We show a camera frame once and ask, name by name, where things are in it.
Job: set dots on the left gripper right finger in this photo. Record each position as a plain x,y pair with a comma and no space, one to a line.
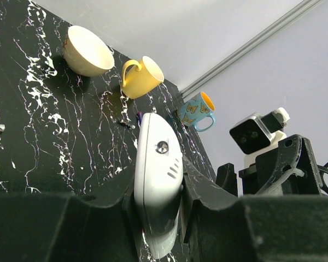
218,226

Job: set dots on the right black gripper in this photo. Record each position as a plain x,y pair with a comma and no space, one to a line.
287,167

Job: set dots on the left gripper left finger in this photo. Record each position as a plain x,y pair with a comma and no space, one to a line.
101,226

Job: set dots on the white remote control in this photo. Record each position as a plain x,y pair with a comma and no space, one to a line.
158,183

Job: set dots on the blue butterfly mug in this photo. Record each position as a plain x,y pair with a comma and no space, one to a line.
196,109

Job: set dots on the yellow mug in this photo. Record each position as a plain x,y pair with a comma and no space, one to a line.
140,77

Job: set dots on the cream ceramic bowl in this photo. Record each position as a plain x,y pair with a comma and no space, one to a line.
85,53

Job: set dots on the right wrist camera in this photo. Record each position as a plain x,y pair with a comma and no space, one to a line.
258,134

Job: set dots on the right aluminium frame post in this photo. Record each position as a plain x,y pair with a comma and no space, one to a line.
286,20

